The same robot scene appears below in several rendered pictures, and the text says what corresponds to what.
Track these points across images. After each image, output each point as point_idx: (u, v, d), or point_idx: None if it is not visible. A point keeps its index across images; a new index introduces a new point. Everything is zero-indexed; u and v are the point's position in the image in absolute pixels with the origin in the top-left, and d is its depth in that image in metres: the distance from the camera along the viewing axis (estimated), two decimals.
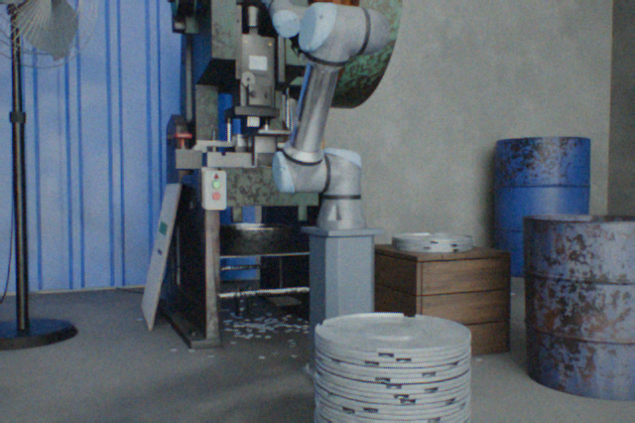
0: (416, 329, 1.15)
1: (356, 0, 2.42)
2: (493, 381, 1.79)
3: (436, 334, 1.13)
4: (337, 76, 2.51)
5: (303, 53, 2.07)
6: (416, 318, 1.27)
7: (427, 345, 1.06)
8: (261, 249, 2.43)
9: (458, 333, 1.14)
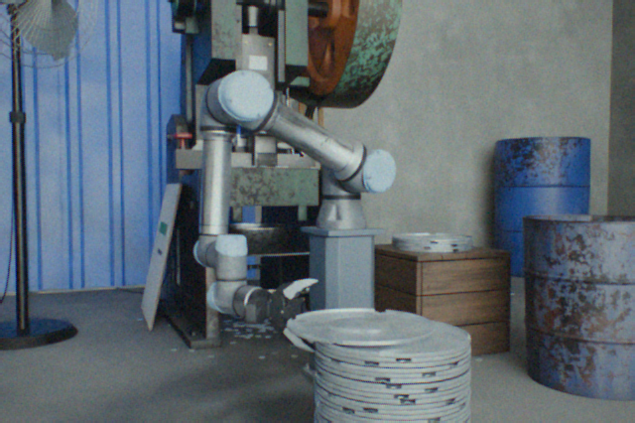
0: (383, 323, 1.20)
1: None
2: (493, 381, 1.79)
3: (402, 328, 1.18)
4: None
5: (304, 298, 1.38)
6: (386, 313, 1.32)
7: (391, 338, 1.11)
8: (261, 249, 2.43)
9: (424, 327, 1.19)
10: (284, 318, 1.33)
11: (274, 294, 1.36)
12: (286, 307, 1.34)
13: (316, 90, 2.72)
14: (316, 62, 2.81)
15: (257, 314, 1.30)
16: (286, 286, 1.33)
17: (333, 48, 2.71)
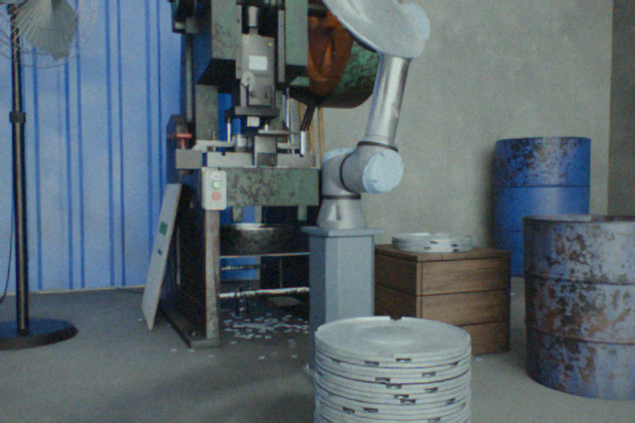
0: (388, 20, 1.31)
1: (313, 20, 2.84)
2: (493, 381, 1.79)
3: (397, 35, 1.31)
4: None
5: None
6: (402, 7, 1.41)
7: (380, 41, 1.24)
8: (261, 249, 2.43)
9: (414, 46, 1.32)
10: None
11: None
12: None
13: None
14: None
15: None
16: None
17: (333, 48, 2.71)
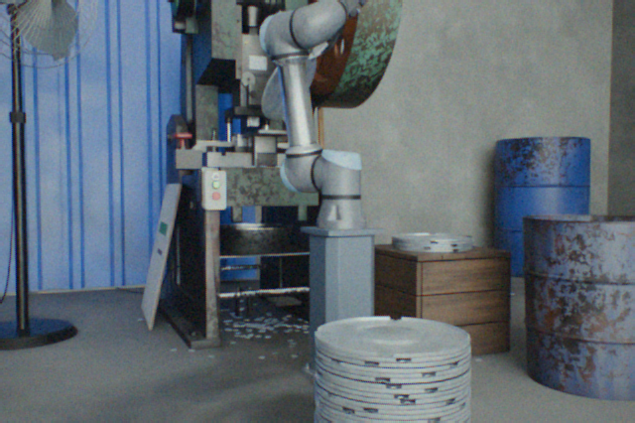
0: (280, 90, 2.18)
1: (342, 55, 2.55)
2: (493, 381, 1.79)
3: (275, 99, 2.17)
4: None
5: None
6: None
7: (279, 110, 2.25)
8: (261, 249, 2.43)
9: (266, 103, 2.14)
10: (327, 40, 2.15)
11: None
12: None
13: None
14: None
15: None
16: None
17: None
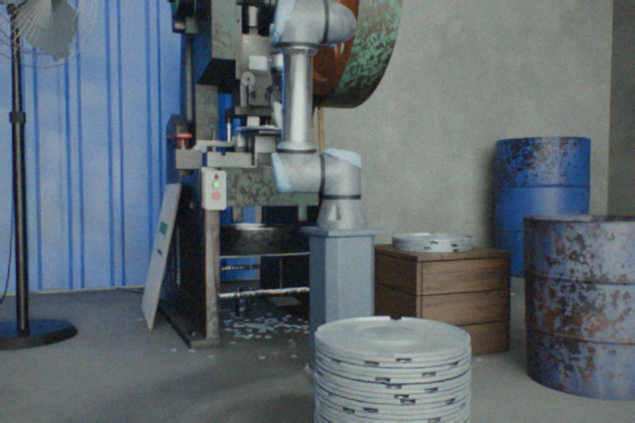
0: None
1: None
2: (493, 381, 1.79)
3: (253, 129, 2.24)
4: None
5: (282, 102, 2.23)
6: (272, 128, 2.13)
7: (252, 130, 2.32)
8: (261, 249, 2.43)
9: (242, 128, 2.21)
10: (279, 99, 2.16)
11: None
12: None
13: (332, 85, 2.56)
14: (325, 72, 2.71)
15: None
16: None
17: None
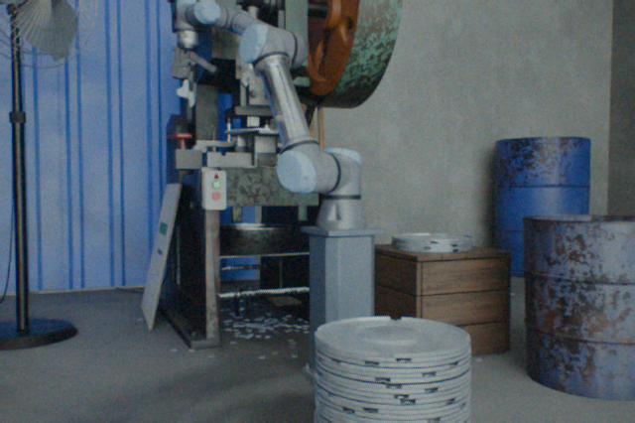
0: None
1: None
2: (493, 381, 1.79)
3: (242, 132, 2.35)
4: None
5: (178, 78, 2.19)
6: (268, 130, 2.26)
7: (236, 134, 2.43)
8: (261, 249, 2.43)
9: (234, 131, 2.31)
10: (194, 77, 2.16)
11: (195, 74, 2.21)
12: (193, 79, 2.18)
13: (303, 74, 2.86)
14: (310, 39, 2.86)
15: (213, 74, 2.18)
16: (195, 86, 2.21)
17: None
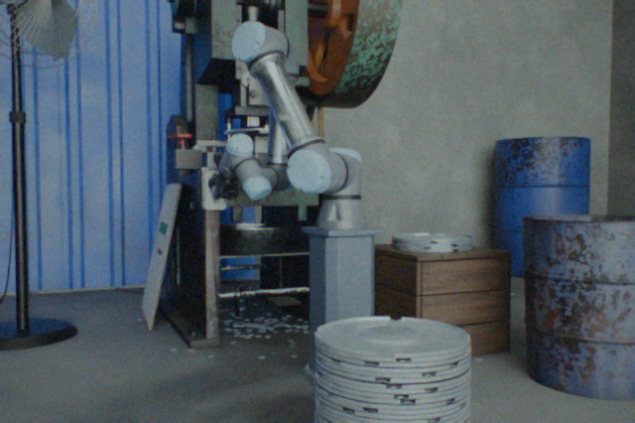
0: None
1: (352, 28, 2.46)
2: (493, 381, 1.79)
3: (242, 132, 2.35)
4: (322, 88, 2.65)
5: (217, 197, 1.99)
6: (268, 130, 2.26)
7: None
8: (261, 249, 2.43)
9: (234, 131, 2.31)
10: None
11: (211, 177, 2.00)
12: None
13: None
14: None
15: None
16: None
17: None
